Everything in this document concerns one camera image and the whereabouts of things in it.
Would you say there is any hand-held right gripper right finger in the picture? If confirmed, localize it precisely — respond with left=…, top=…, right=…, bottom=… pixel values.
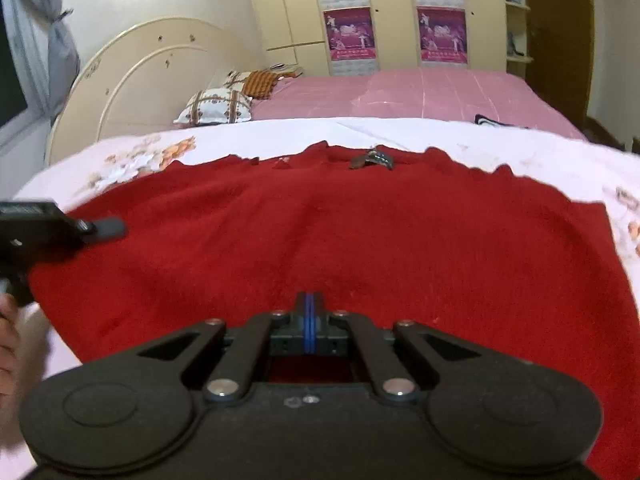
left=309, top=292, right=537, bottom=404

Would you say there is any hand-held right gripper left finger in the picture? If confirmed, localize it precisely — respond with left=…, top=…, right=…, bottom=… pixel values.
left=84, top=292, right=310, bottom=405

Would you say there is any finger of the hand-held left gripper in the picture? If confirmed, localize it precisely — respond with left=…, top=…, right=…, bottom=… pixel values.
left=75, top=216, right=129, bottom=241

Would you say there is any red sequined sweater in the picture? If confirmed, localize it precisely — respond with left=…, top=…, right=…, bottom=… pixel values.
left=27, top=141, right=640, bottom=480

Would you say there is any person's left hand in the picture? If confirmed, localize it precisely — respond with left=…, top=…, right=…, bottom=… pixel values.
left=0, top=292, right=22, bottom=402

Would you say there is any cream rounded headboard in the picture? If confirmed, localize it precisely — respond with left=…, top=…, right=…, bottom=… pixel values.
left=45, top=16, right=272, bottom=167

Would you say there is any white patterned pillow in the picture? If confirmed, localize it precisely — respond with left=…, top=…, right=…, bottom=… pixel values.
left=173, top=87, right=254, bottom=126

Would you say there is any dark window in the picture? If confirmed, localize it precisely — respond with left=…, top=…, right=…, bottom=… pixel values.
left=0, top=9, right=29, bottom=132

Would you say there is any grey curtain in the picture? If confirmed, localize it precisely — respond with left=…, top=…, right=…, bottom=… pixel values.
left=0, top=0, right=82, bottom=127

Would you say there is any cream patterned pillow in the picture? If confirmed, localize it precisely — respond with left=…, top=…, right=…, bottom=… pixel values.
left=219, top=69, right=262, bottom=97

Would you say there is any white floral bedsheet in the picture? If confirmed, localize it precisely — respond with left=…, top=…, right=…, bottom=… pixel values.
left=0, top=116, right=640, bottom=480

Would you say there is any orange striped pillow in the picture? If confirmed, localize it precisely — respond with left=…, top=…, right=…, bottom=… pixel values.
left=244, top=68, right=304, bottom=102

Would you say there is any pink bedsheet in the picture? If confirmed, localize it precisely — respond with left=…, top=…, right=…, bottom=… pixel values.
left=249, top=67, right=589, bottom=142

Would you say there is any cream wardrobe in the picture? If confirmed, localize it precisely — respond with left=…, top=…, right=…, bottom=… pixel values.
left=242, top=0, right=509, bottom=78

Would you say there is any cream open shelf unit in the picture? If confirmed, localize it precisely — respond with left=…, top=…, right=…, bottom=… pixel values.
left=502, top=0, right=534, bottom=79

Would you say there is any brown wooden door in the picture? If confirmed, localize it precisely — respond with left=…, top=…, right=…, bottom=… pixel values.
left=522, top=0, right=597, bottom=132

